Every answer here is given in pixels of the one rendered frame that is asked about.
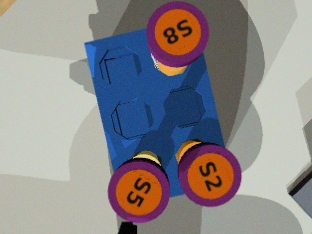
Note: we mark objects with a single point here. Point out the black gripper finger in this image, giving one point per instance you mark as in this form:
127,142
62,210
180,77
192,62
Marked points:
127,228

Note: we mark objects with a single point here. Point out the blue tube rack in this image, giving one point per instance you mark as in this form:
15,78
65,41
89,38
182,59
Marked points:
156,112

